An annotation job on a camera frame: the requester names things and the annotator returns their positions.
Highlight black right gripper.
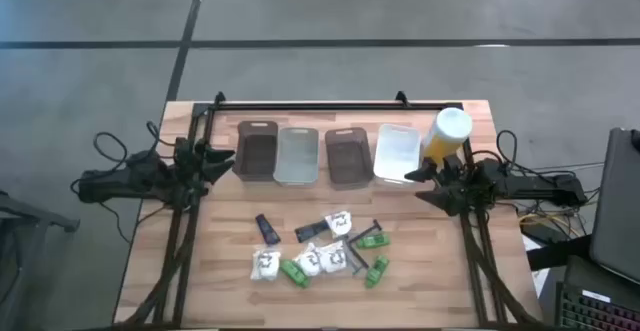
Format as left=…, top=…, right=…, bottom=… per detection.
left=403, top=154, right=482, bottom=218

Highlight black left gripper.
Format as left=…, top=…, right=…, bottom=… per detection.
left=172, top=138, right=237, bottom=198

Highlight green shampoo bottle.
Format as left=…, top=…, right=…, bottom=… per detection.
left=355, top=232, right=392, bottom=251
left=279, top=258, right=312, bottom=289

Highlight dark blue toothpaste tube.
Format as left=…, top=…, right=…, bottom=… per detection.
left=254, top=213, right=282, bottom=246
left=293, top=218, right=332, bottom=244

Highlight bagged white cotton pads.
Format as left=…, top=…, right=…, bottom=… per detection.
left=324, top=210, right=354, bottom=239
left=293, top=242, right=324, bottom=278
left=316, top=240, right=349, bottom=274
left=249, top=247, right=283, bottom=283

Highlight dark plastic bin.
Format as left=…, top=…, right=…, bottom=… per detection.
left=324, top=126, right=376, bottom=191
left=232, top=119, right=279, bottom=183

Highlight white plastic bin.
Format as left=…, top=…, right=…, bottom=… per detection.
left=372, top=122, right=423, bottom=185

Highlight yellow wipes canister white lid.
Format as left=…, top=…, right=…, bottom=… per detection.
left=421, top=106, right=474, bottom=168

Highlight pale grey plastic bin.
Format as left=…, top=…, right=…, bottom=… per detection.
left=272, top=126, right=321, bottom=189

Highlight black power adapter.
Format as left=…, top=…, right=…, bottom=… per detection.
left=519, top=222, right=567, bottom=246

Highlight grey laptop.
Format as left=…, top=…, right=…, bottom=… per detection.
left=588, top=126, right=640, bottom=286

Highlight grey metal cart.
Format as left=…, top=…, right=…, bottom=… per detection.
left=0, top=189, right=81, bottom=331

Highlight backlit black keyboard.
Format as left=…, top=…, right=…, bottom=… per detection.
left=554, top=280, right=640, bottom=331

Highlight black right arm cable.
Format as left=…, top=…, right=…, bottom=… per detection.
left=469, top=129, right=522, bottom=173

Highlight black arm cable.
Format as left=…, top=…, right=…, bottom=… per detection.
left=469, top=129, right=522, bottom=173
left=69, top=119, right=177, bottom=245

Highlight floor cable bundle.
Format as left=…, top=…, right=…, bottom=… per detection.
left=517, top=160, right=604, bottom=233

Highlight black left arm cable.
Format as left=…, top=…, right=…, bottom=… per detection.
left=69, top=119, right=177, bottom=245

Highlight black strap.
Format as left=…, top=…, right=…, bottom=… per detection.
left=526, top=234, right=594, bottom=273

